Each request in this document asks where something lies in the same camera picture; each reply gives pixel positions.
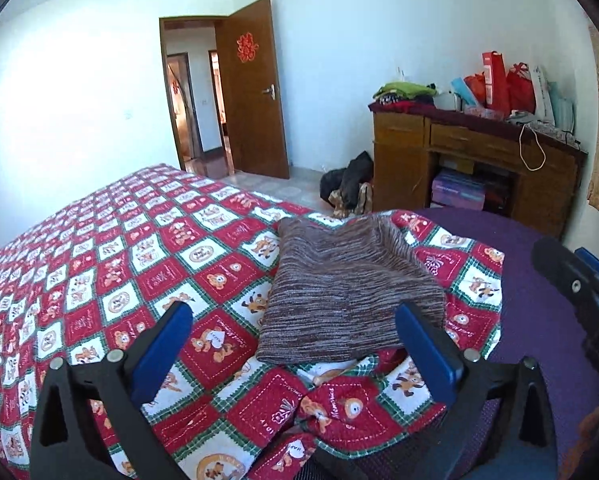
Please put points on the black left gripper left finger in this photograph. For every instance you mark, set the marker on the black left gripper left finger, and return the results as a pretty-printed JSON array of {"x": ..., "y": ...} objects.
[{"x": 66, "y": 443}]

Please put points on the brown wooden desk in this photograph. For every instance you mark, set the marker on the brown wooden desk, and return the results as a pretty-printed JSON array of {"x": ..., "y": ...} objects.
[{"x": 529, "y": 177}]

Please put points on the pink storage box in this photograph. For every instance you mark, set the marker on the pink storage box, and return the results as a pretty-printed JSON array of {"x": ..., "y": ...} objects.
[{"x": 453, "y": 189}]

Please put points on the red gift bag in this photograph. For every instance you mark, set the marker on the red gift bag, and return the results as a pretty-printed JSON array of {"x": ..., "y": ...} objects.
[{"x": 497, "y": 95}]

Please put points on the brown knitted sweater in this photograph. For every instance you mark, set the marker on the brown knitted sweater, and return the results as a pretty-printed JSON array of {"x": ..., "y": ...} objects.
[{"x": 336, "y": 291}]

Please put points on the red paper door decoration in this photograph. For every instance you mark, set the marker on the red paper door decoration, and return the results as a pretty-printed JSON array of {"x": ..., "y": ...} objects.
[{"x": 246, "y": 47}]

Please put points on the red patchwork bed quilt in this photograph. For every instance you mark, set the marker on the red patchwork bed quilt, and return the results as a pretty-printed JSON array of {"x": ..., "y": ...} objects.
[{"x": 91, "y": 277}]

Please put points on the black clothes pile on floor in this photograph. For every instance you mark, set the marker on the black clothes pile on floor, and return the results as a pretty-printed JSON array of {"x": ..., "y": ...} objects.
[{"x": 349, "y": 190}]

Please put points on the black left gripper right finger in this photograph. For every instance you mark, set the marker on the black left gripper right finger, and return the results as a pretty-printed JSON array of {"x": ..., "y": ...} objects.
[{"x": 521, "y": 442}]

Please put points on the green folded clothes stack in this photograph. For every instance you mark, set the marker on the green folded clothes stack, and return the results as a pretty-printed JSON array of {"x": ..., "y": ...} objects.
[{"x": 401, "y": 91}]

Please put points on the purple bed sheet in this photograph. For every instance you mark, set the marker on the purple bed sheet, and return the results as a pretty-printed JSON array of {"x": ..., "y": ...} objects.
[{"x": 536, "y": 320}]

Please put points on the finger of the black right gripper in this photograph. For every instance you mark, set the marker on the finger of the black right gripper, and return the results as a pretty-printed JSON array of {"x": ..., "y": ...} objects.
[
  {"x": 597, "y": 262},
  {"x": 574, "y": 280}
]

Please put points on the brown wooden door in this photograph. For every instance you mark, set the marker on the brown wooden door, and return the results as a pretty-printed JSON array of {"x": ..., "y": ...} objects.
[{"x": 251, "y": 95}]

